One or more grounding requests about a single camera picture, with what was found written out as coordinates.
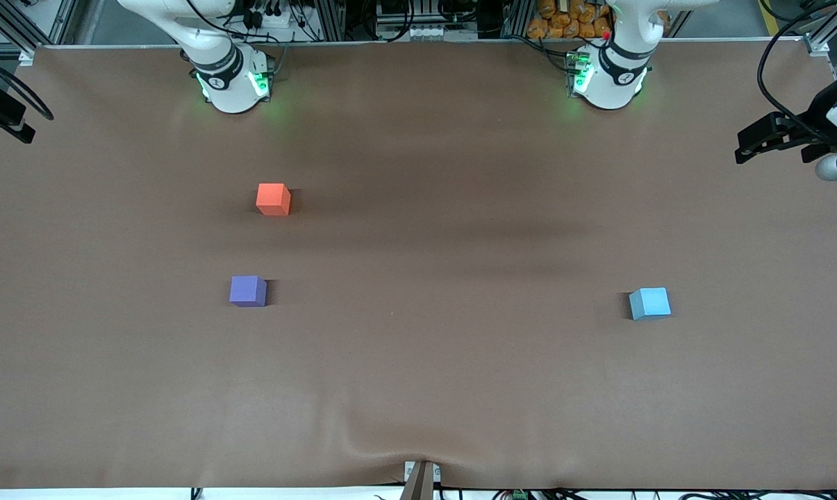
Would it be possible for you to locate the light blue foam block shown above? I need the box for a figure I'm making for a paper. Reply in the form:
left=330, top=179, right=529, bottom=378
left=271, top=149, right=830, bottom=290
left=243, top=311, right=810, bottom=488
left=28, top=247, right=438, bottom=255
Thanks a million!
left=629, top=287, right=672, bottom=322

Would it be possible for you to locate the orange foam block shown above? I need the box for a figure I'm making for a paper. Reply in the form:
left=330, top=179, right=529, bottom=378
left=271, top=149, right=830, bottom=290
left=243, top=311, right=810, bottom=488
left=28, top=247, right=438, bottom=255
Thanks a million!
left=256, top=183, right=292, bottom=217

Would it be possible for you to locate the purple foam block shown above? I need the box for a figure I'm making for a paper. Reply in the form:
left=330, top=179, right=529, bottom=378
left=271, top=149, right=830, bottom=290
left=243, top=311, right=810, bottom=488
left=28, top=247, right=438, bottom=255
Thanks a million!
left=229, top=275, right=268, bottom=308

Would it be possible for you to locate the pile of orange bags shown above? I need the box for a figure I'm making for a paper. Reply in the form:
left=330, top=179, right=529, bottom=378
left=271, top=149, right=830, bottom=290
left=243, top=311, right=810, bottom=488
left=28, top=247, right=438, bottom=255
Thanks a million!
left=527, top=0, right=615, bottom=40

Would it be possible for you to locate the white power strip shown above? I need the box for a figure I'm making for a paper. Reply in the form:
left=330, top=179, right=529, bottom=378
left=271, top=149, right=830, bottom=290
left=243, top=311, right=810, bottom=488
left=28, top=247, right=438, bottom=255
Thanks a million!
left=241, top=0, right=302, bottom=30

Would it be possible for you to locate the brown table mat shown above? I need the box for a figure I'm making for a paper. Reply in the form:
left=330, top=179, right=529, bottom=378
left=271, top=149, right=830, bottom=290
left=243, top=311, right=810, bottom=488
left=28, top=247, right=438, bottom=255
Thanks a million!
left=0, top=38, right=837, bottom=491

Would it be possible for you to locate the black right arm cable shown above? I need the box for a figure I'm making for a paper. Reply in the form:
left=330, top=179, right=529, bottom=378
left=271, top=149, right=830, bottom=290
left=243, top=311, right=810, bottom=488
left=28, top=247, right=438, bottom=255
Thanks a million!
left=0, top=51, right=55, bottom=123

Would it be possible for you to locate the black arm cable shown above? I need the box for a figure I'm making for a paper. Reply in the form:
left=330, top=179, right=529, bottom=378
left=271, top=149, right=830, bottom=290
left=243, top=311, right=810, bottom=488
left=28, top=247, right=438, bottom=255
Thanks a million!
left=756, top=0, right=837, bottom=130
left=0, top=51, right=55, bottom=123

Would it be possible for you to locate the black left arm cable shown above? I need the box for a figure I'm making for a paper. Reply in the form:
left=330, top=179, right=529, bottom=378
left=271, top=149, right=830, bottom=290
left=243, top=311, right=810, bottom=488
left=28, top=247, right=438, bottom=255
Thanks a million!
left=756, top=0, right=837, bottom=130

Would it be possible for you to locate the aluminium frame profile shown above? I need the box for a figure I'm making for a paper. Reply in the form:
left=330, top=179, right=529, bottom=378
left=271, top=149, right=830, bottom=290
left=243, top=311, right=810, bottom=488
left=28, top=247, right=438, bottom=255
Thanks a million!
left=803, top=0, right=837, bottom=58
left=0, top=0, right=38, bottom=67

